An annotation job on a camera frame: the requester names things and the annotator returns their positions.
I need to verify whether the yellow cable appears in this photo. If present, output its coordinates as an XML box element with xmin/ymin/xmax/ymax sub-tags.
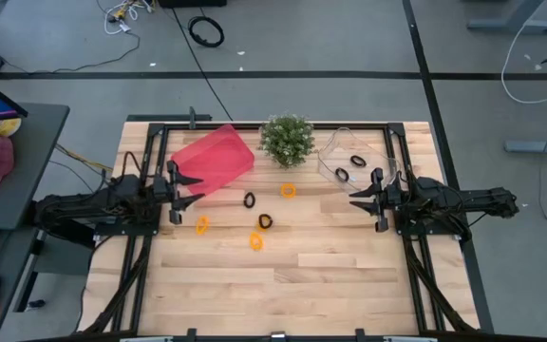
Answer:
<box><xmin>54</xmin><ymin>143</ymin><xmax>113</xmax><ymax>172</ymax></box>

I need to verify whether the artificial potted plant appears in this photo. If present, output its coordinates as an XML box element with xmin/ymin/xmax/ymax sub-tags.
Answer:
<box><xmin>258</xmin><ymin>113</ymin><xmax>316</xmax><ymax>169</ymax></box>

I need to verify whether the white cable bundle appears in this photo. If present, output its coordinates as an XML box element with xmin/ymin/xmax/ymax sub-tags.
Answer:
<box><xmin>96</xmin><ymin>0</ymin><xmax>154</xmax><ymax>36</ymax></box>

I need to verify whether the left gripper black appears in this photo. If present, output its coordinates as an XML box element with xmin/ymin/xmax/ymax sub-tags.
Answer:
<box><xmin>152</xmin><ymin>159</ymin><xmax>207</xmax><ymax>226</ymax></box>

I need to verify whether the coiled black cable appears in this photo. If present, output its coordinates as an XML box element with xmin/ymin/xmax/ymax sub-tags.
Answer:
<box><xmin>187</xmin><ymin>15</ymin><xmax>226</xmax><ymax>48</ymax></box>

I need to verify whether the grey table base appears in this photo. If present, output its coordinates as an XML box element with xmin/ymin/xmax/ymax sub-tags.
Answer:
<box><xmin>504</xmin><ymin>130</ymin><xmax>547</xmax><ymax>156</ymax></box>
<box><xmin>466</xmin><ymin>0</ymin><xmax>547</xmax><ymax>34</ymax></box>

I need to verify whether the black box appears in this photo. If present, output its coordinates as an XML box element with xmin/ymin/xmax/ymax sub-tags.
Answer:
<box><xmin>158</xmin><ymin>0</ymin><xmax>228</xmax><ymax>9</ymax></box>

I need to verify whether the thin black floor cable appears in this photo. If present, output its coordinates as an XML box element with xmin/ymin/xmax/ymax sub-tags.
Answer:
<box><xmin>0</xmin><ymin>28</ymin><xmax>141</xmax><ymax>80</ymax></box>

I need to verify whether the white floor cable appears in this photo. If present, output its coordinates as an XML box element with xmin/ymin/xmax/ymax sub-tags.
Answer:
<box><xmin>500</xmin><ymin>18</ymin><xmax>547</xmax><ymax>105</ymax></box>

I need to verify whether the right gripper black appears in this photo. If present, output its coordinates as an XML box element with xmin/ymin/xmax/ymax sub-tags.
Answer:
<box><xmin>349</xmin><ymin>166</ymin><xmax>401</xmax><ymax>234</ymax></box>

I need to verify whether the clear plastic bin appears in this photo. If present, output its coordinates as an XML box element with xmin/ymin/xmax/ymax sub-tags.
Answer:
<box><xmin>316</xmin><ymin>126</ymin><xmax>406</xmax><ymax>196</ymax></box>

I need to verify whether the black aluminium table frame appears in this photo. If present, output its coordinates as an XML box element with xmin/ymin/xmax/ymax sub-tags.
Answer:
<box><xmin>76</xmin><ymin>121</ymin><xmax>481</xmax><ymax>342</ymax></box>

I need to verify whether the red translucent plastic bin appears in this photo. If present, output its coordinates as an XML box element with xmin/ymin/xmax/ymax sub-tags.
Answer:
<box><xmin>170</xmin><ymin>123</ymin><xmax>256</xmax><ymax>199</ymax></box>

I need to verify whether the grey side desk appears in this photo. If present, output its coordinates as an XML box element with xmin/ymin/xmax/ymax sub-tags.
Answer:
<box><xmin>0</xmin><ymin>102</ymin><xmax>71</xmax><ymax>342</ymax></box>

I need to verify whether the long black floor cable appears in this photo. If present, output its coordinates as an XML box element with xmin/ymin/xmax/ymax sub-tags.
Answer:
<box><xmin>171</xmin><ymin>7</ymin><xmax>235</xmax><ymax>123</ymax></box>

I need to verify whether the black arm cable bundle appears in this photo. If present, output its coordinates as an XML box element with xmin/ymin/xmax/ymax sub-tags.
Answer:
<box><xmin>404</xmin><ymin>235</ymin><xmax>474</xmax><ymax>333</ymax></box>
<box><xmin>83</xmin><ymin>235</ymin><xmax>154</xmax><ymax>333</ymax></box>

